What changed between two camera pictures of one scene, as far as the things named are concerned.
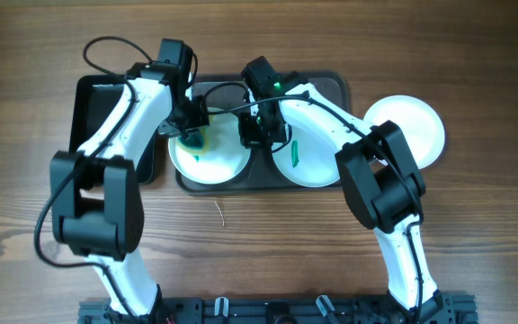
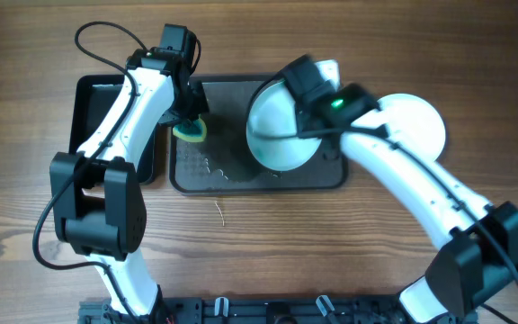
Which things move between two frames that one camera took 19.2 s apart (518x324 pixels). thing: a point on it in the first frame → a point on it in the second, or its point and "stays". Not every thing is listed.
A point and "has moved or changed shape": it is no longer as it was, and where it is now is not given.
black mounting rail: [381, 310] stays
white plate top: [416, 121] stays
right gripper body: [256, 130] → [303, 122]
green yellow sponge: [195, 139] has moved or changed shape
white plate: [308, 159] has moved or changed shape
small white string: [223, 223] stays
